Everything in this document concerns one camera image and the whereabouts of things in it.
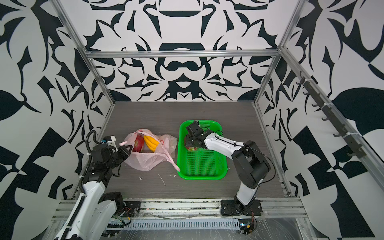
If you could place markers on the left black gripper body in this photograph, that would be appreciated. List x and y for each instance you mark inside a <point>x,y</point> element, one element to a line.
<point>116,157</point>

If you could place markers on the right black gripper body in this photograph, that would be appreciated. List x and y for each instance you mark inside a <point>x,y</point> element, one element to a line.
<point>191,141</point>

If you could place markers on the green plastic basket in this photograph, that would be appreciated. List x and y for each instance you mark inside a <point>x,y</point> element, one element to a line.
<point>200,164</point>

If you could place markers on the pink plastic bag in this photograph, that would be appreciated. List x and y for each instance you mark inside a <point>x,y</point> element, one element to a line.
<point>146,160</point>

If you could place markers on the yellow banana bunch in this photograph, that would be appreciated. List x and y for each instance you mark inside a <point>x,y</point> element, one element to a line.
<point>151,143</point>

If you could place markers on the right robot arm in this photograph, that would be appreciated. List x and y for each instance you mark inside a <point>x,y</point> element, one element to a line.
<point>251,165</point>

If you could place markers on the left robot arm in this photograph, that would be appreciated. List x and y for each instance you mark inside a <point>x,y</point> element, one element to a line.
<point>94,207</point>

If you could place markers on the small circuit board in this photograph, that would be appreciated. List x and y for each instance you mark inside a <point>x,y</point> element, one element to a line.
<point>247,226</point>

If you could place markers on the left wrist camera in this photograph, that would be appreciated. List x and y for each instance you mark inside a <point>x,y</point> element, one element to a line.
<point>110,141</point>

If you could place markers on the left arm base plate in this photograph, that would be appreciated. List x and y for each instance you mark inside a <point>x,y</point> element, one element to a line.
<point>129,209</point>

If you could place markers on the aluminium front rail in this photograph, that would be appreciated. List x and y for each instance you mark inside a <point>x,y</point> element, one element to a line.
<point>210,209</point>

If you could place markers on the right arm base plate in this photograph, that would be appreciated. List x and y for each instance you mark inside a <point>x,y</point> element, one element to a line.
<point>236,208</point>

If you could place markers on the white slotted cable duct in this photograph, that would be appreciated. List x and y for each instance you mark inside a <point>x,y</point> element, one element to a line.
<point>185,224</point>

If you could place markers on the black wall hook rail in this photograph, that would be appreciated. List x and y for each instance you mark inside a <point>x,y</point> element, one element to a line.
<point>334,116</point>

